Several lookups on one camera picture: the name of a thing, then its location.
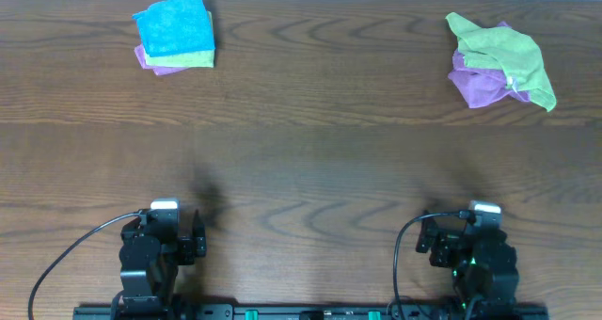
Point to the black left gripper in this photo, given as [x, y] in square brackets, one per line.
[186, 247]

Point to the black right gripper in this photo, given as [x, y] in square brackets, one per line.
[446, 243]

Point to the blue microfiber cloth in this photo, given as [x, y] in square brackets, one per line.
[173, 27]

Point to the folded purple cloth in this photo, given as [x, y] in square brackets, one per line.
[158, 70]

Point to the crumpled green cloth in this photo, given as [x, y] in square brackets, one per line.
[508, 52]

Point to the crumpled purple cloth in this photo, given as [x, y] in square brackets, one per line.
[480, 84]

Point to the folded green cloth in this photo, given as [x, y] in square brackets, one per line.
[202, 59]

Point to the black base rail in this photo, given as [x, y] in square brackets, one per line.
[325, 312]

